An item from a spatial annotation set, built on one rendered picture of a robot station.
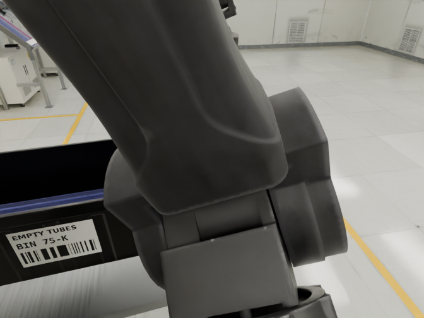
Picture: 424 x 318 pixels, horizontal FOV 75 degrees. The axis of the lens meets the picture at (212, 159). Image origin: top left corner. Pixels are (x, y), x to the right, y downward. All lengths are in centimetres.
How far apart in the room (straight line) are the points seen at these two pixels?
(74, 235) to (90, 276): 33
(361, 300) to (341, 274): 15
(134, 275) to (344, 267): 136
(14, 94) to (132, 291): 382
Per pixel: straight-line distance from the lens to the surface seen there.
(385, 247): 205
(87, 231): 40
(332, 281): 174
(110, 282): 70
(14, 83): 425
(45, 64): 562
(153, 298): 65
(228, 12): 36
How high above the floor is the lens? 135
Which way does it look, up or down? 33 degrees down
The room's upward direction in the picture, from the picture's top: straight up
